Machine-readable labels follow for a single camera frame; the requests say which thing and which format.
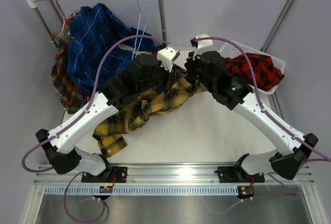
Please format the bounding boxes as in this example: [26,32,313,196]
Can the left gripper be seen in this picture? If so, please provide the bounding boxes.
[138,58,177,95]

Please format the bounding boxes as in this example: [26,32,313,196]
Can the yellow black plaid shirt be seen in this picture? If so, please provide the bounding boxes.
[93,77,207,158]

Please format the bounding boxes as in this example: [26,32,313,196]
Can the red black plaid shirt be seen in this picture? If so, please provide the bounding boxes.
[226,53,284,91]

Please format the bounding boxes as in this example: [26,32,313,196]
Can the light blue hanger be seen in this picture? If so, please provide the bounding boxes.
[64,0,78,19]
[131,0,156,59]

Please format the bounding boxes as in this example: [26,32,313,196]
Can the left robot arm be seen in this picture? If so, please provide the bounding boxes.
[36,49,179,182]

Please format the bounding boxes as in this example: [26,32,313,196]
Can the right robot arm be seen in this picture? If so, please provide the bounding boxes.
[185,51,318,181]

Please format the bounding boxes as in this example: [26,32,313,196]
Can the blue plaid shirt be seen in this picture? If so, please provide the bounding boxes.
[66,3,162,98]

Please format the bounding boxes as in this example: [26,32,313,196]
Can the brown orange plaid shirt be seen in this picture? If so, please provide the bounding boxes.
[50,15,89,114]

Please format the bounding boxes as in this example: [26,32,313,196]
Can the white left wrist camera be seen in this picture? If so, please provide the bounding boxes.
[157,44,180,72]

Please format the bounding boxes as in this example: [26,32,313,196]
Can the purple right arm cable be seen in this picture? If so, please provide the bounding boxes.
[191,36,331,214]

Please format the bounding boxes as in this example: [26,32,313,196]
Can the pink wire hanger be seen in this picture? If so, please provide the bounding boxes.
[53,0,68,34]

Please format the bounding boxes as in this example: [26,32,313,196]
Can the aluminium mounting rail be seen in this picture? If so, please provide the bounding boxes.
[33,163,315,186]

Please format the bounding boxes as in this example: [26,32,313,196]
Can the white slotted cable duct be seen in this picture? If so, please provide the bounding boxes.
[44,185,239,196]

